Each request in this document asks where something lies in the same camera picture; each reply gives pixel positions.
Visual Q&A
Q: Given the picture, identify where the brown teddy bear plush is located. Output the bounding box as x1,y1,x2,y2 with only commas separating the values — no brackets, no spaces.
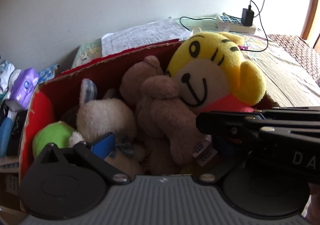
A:
119,55,210,175

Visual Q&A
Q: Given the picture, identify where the blue patterned cloth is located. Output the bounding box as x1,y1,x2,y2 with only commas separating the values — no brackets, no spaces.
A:
38,64,61,84

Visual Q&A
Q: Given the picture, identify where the printed paper sheet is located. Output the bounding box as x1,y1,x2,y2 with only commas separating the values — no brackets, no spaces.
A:
101,18,190,57

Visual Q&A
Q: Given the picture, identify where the green plush toy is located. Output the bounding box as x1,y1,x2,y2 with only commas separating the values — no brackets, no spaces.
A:
33,121,75,158

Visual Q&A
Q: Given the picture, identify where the red cardboard box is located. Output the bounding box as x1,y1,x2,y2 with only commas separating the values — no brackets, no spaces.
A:
18,38,279,183

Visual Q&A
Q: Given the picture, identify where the purple tissue pack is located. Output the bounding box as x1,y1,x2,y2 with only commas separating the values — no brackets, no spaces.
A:
6,68,39,112

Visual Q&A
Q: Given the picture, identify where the black charger adapter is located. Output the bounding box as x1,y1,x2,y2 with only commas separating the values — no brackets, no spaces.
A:
241,5,254,27

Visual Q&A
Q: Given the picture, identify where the white power strip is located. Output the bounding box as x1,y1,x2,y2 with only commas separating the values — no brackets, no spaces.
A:
216,15,257,34

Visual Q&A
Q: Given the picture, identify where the patterned bed sheet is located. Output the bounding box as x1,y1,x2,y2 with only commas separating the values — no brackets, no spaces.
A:
72,35,319,108

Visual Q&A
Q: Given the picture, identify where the black charger cable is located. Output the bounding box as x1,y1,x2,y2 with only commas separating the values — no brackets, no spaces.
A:
179,0,270,53

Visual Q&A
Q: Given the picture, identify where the yellow tiger plush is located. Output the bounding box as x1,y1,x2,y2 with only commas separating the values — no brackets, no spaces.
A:
165,27,266,114

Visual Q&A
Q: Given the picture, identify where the white bunny plush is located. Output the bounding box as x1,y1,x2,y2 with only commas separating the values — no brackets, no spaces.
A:
68,78,143,178

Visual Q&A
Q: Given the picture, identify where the blue bottle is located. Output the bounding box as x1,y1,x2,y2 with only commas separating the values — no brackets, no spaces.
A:
0,117,13,157

